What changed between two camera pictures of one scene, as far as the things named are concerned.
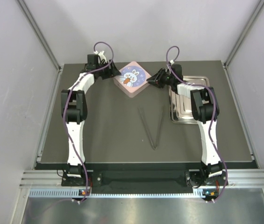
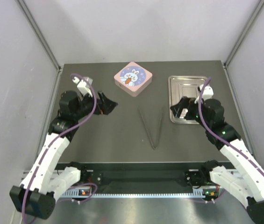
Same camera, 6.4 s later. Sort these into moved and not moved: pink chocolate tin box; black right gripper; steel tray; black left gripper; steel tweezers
Moved: black right gripper; black left gripper
Not moved: steel tray; steel tweezers; pink chocolate tin box
